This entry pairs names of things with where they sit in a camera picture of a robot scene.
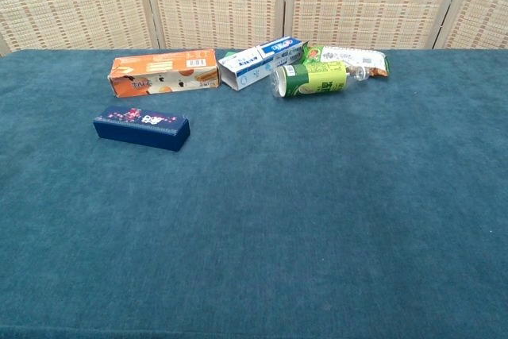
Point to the grey case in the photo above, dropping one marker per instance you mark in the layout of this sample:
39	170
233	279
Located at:
139	132

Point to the white blue toothpaste box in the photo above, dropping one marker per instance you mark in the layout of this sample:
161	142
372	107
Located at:
254	69

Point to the plastic bottle green label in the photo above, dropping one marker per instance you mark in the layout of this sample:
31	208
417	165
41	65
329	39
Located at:
313	81

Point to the blue table cloth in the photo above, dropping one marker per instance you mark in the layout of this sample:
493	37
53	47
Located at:
317	216

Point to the small green packet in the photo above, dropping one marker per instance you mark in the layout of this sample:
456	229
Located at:
229	53

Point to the orange biscuit box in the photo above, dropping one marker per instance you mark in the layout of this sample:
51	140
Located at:
158	77

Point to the green white snack packet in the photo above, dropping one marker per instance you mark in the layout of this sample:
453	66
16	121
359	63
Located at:
349	55

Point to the woven bamboo screen panel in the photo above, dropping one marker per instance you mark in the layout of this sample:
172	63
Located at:
373	1
214	1
484	5
71	1

